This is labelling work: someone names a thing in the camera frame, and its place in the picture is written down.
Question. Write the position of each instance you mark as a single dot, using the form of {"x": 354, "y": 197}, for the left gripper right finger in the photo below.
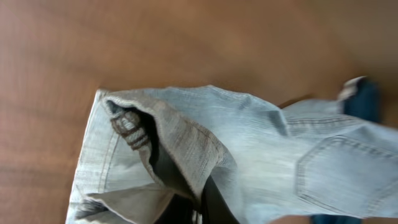
{"x": 214, "y": 209}

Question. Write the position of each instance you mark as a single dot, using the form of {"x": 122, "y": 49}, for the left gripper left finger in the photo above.
{"x": 179, "y": 211}

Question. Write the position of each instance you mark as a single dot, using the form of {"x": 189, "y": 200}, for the light blue denim shorts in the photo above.
{"x": 143, "y": 147}

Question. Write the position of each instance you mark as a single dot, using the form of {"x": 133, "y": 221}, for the dark blue t-shirt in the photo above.
{"x": 360, "y": 98}

